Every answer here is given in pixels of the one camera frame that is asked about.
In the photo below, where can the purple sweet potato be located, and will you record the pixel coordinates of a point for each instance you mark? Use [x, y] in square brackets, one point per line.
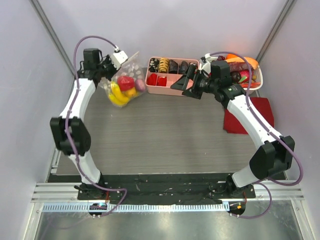
[237, 66]

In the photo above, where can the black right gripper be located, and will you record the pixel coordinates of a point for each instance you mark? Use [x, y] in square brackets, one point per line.
[194, 82]

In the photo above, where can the clear polka dot zip bag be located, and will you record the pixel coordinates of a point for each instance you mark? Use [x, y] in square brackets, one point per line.
[131, 68]

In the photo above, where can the purple red onion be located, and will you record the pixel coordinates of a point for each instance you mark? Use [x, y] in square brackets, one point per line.
[140, 85]

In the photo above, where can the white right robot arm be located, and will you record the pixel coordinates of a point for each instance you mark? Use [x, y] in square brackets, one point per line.
[273, 151]

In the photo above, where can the dark grapes bunch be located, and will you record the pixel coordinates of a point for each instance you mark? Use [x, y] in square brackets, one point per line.
[221, 58]

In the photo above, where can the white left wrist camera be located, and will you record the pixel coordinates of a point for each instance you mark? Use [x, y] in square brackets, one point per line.
[118, 57]

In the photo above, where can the orange fruit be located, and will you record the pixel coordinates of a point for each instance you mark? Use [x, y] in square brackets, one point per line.
[131, 93]

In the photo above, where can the yellow banana bunch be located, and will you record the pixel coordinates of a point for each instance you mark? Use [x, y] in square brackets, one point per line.
[116, 96]

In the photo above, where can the small orange tangerine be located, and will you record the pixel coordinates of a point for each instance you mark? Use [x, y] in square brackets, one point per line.
[230, 56]

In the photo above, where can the dark plum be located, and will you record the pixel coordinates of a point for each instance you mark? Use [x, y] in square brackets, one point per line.
[235, 76]

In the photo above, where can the orange papaya slice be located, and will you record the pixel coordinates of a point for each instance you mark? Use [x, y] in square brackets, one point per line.
[250, 60]

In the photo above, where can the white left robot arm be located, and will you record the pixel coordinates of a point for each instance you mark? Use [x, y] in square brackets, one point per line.
[70, 134]

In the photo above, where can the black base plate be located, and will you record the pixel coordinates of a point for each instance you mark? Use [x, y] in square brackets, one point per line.
[166, 189]

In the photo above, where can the pink dragon fruit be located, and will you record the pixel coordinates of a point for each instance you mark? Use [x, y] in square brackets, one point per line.
[244, 76]

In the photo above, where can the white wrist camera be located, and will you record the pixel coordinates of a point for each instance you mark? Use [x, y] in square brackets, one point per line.
[118, 57]
[205, 63]

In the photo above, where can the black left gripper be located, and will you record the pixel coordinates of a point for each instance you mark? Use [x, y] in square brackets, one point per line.
[109, 60]

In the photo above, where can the pink compartment box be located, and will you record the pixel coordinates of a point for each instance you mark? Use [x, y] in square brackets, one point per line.
[160, 82]

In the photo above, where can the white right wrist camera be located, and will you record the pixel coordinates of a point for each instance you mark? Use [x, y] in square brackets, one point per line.
[205, 63]

